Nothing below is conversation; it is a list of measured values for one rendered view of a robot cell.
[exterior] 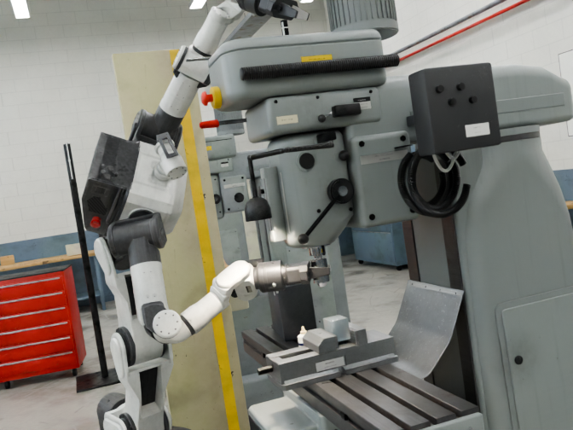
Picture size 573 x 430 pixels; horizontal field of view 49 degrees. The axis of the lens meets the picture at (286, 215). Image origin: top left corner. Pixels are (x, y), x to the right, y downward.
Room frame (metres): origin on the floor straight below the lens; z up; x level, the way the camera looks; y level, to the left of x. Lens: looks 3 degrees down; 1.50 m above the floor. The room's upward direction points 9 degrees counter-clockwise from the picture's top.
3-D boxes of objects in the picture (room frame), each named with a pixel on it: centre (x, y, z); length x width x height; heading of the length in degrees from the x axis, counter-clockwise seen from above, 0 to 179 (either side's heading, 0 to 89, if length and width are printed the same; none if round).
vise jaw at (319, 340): (1.75, -0.04, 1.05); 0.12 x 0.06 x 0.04; 19
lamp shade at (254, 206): (1.71, 0.08, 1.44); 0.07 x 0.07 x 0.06
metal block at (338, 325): (1.77, -0.09, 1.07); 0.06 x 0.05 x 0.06; 19
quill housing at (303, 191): (1.83, -0.08, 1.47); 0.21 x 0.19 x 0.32; 18
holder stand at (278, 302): (2.27, 0.03, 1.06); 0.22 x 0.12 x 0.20; 11
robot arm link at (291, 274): (1.84, 0.02, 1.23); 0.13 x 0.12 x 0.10; 173
